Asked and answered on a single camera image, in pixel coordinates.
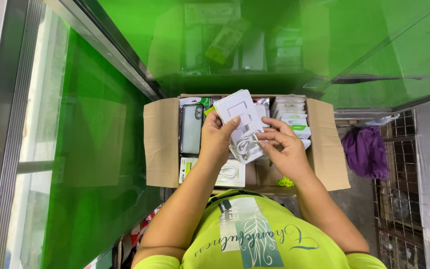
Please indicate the person's right hand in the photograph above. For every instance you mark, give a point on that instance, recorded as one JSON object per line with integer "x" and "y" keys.
{"x": 289, "y": 153}

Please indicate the person's left hand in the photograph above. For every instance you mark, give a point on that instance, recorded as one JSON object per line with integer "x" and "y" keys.
{"x": 213, "y": 144}

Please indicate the clear black-edged phone case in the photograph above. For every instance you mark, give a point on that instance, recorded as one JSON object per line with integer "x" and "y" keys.
{"x": 191, "y": 130}

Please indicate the small green plastic rings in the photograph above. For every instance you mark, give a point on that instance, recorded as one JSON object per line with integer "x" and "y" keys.
{"x": 285, "y": 182}

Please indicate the stack of white boxes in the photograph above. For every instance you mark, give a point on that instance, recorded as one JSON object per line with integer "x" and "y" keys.
{"x": 293, "y": 112}

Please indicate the white green-label packet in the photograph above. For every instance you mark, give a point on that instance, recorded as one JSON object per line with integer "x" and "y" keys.
{"x": 194, "y": 101}

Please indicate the brown cardboard box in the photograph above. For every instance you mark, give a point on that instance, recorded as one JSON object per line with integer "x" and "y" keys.
{"x": 161, "y": 145}

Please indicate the purple cloth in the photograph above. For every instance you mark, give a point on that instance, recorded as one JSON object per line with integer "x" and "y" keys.
{"x": 366, "y": 153}

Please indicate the person's yellow-green shirt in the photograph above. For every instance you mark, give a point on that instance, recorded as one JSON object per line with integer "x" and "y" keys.
{"x": 259, "y": 239}

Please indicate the white plastic bag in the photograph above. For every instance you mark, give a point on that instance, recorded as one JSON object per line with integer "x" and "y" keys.
{"x": 381, "y": 119}

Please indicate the green glass display cabinet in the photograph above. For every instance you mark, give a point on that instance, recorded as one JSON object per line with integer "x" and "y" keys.
{"x": 99, "y": 130}

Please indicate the heap of red packets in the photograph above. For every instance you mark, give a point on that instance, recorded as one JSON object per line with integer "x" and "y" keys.
{"x": 138, "y": 239}

